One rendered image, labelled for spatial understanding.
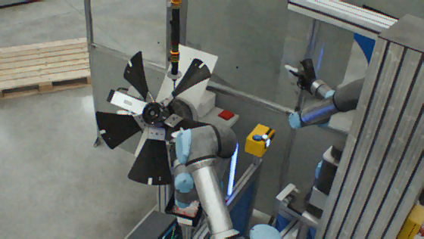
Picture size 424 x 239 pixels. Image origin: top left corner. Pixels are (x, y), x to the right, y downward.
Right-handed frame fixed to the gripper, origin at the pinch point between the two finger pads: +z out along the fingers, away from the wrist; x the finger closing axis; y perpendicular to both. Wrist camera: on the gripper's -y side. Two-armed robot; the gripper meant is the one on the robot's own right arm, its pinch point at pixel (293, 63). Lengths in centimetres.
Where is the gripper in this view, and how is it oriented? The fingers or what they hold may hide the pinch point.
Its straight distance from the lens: 217.6
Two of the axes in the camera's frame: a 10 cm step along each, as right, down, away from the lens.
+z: -4.1, -5.5, 7.3
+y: 0.6, 7.8, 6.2
